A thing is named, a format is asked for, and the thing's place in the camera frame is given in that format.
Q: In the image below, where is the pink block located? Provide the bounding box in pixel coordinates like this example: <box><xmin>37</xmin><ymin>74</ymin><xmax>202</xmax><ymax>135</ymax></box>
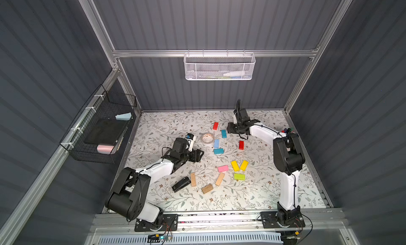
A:
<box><xmin>217</xmin><ymin>165</ymin><xmax>229</xmax><ymax>173</ymax></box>

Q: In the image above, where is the yellow block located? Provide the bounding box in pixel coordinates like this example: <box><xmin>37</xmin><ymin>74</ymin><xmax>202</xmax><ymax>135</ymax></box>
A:
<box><xmin>240</xmin><ymin>160</ymin><xmax>249</xmax><ymax>171</ymax></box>
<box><xmin>231</xmin><ymin>161</ymin><xmax>240</xmax><ymax>172</ymax></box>

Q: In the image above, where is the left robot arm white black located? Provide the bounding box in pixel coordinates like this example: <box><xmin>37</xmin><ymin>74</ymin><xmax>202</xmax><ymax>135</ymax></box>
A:
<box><xmin>105</xmin><ymin>134</ymin><xmax>204</xmax><ymax>226</ymax></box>

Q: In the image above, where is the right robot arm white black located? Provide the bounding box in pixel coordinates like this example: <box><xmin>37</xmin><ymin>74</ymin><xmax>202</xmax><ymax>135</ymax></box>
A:
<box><xmin>226</xmin><ymin>105</ymin><xmax>306</xmax><ymax>228</ymax></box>

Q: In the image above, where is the teal block near tape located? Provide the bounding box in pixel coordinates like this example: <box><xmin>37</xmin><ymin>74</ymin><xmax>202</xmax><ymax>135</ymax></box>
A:
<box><xmin>214</xmin><ymin>148</ymin><xmax>224</xmax><ymax>155</ymax></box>

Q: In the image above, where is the white tape roll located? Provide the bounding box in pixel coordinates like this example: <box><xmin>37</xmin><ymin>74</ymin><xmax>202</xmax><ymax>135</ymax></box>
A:
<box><xmin>201</xmin><ymin>133</ymin><xmax>215</xmax><ymax>145</ymax></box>

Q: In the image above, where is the light blue block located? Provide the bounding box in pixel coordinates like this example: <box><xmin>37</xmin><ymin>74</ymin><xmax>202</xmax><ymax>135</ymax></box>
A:
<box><xmin>214</xmin><ymin>139</ymin><xmax>219</xmax><ymax>149</ymax></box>

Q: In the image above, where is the light wooden block upright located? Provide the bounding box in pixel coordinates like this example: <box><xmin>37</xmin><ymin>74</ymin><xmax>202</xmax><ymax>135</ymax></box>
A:
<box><xmin>190</xmin><ymin>173</ymin><xmax>197</xmax><ymax>187</ymax></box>

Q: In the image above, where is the black stapler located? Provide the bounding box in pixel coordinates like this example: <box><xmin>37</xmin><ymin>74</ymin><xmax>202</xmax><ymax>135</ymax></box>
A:
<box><xmin>172</xmin><ymin>177</ymin><xmax>191</xmax><ymax>193</ymax></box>

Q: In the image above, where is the light wooden block slanted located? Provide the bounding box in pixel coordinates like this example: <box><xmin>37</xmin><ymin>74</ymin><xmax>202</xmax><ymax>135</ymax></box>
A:
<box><xmin>215</xmin><ymin>172</ymin><xmax>225</xmax><ymax>186</ymax></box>

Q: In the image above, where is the dark wooden block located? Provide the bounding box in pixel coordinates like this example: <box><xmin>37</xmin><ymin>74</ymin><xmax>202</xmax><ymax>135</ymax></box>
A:
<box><xmin>202</xmin><ymin>184</ymin><xmax>214</xmax><ymax>194</ymax></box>

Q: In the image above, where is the lime green block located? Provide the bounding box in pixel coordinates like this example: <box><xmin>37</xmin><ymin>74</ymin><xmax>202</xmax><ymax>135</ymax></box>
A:
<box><xmin>234</xmin><ymin>173</ymin><xmax>246</xmax><ymax>180</ymax></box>

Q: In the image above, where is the pink cup of markers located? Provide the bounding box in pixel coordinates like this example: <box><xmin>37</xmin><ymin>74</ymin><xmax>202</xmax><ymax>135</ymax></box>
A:
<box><xmin>281</xmin><ymin>128</ymin><xmax>293</xmax><ymax>134</ymax></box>

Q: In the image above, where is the white bottle in basket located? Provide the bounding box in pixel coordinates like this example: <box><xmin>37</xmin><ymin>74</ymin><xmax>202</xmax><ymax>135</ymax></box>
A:
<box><xmin>223</xmin><ymin>71</ymin><xmax>245</xmax><ymax>78</ymax></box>

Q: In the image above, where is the light blue sponge in basket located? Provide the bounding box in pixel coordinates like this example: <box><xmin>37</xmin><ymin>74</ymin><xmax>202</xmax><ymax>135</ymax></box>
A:
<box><xmin>115</xmin><ymin>112</ymin><xmax>132</xmax><ymax>121</ymax></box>

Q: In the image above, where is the pink sponge in basket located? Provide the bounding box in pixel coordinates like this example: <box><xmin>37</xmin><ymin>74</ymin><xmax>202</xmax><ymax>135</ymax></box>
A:
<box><xmin>97</xmin><ymin>145</ymin><xmax>114</xmax><ymax>155</ymax></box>

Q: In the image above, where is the black pad in basket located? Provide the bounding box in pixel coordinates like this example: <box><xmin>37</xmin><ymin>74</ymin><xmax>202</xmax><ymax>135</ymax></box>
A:
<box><xmin>84</xmin><ymin>119</ymin><xmax>128</xmax><ymax>145</ymax></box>

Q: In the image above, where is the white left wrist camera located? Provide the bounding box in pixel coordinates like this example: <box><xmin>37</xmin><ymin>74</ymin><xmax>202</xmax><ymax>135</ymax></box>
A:
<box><xmin>185</xmin><ymin>133</ymin><xmax>196</xmax><ymax>152</ymax></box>

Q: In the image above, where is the white wire mesh basket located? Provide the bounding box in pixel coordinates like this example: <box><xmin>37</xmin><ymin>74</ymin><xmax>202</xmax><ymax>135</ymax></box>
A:
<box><xmin>184</xmin><ymin>52</ymin><xmax>256</xmax><ymax>81</ymax></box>

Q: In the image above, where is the black wire wall basket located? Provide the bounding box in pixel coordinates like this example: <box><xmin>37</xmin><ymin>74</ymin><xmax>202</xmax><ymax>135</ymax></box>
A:
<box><xmin>60</xmin><ymin>85</ymin><xmax>137</xmax><ymax>164</ymax></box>

